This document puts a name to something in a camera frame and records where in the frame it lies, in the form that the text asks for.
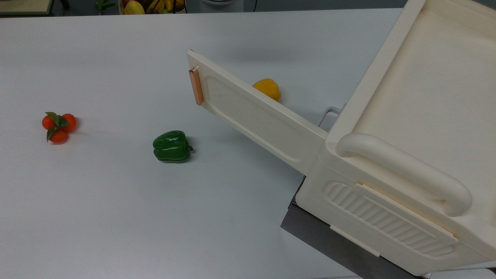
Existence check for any cream cabinet door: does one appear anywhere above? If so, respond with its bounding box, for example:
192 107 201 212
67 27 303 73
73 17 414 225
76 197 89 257
187 49 329 176

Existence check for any copper door handle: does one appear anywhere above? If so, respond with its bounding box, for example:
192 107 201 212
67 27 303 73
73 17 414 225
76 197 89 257
188 67 205 106

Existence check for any cream plastic storage cabinet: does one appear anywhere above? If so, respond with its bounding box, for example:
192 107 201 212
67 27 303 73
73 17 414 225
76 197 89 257
296 0 496 276

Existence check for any yellow bell pepper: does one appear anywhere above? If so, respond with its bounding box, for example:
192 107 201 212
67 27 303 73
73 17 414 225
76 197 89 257
253 79 281 102

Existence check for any green bell pepper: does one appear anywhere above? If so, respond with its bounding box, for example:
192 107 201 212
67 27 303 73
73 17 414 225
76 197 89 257
152 131 193 164

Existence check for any fruit basket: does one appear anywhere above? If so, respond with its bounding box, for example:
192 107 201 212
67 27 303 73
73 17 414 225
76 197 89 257
119 0 188 15

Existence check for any yellow toy fruit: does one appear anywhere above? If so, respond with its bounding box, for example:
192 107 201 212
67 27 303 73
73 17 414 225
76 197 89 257
124 1 145 15

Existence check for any orange tomato cluster with leaves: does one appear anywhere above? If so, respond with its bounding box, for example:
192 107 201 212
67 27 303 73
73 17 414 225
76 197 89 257
42 112 77 144

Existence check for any wooden board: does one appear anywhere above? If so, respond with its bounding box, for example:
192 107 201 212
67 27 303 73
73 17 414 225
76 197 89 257
0 0 54 16

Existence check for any white rectangular loop frame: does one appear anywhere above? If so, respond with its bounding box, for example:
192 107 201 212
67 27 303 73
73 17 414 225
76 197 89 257
317 104 346 129

